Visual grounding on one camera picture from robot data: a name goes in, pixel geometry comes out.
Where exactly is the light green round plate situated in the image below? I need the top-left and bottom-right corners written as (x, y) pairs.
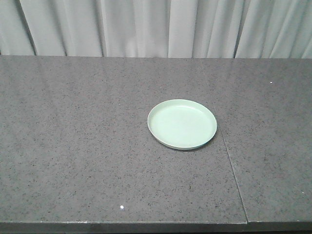
top-left (147, 99), bottom-right (217, 150)

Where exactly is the white pleated curtain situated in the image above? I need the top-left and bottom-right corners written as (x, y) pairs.
top-left (0, 0), bottom-right (312, 59)

